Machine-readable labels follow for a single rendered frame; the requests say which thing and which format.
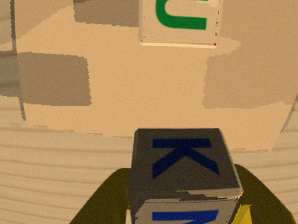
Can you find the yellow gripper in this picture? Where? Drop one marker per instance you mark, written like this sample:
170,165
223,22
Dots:
257,205

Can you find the beige letter block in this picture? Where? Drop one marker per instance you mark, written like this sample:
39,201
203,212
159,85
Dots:
182,176
183,23

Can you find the tan mat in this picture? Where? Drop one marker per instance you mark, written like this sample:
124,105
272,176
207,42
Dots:
82,69

